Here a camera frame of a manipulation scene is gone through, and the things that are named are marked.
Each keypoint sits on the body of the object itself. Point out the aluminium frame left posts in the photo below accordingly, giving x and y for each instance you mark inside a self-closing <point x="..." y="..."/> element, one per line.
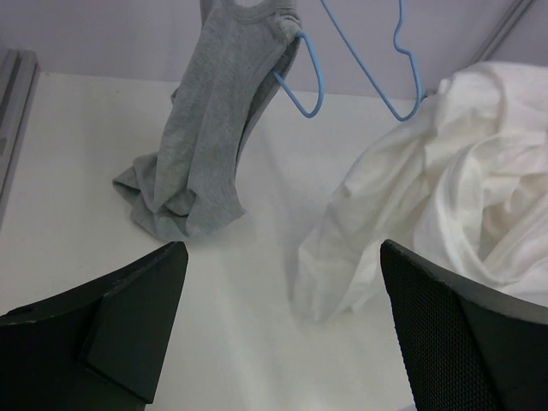
<point x="19" y="77"/>

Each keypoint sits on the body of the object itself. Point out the aluminium frame right posts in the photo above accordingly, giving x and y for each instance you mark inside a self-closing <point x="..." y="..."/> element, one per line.
<point x="502" y="30"/>

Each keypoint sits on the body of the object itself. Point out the aluminium frame posts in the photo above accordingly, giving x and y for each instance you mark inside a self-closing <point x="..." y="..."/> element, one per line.
<point x="502" y="30"/>
<point x="19" y="77"/>

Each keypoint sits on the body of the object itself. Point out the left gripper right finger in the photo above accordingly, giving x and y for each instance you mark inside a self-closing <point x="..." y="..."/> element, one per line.
<point x="464" y="346"/>

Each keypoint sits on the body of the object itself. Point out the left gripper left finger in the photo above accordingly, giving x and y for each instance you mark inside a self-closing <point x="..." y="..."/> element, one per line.
<point x="98" y="346"/>

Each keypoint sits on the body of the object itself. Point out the white tank top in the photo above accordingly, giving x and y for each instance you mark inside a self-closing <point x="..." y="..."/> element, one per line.
<point x="462" y="184"/>

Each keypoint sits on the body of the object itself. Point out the grey tank top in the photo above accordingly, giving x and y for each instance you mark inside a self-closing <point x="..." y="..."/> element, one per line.
<point x="187" y="188"/>

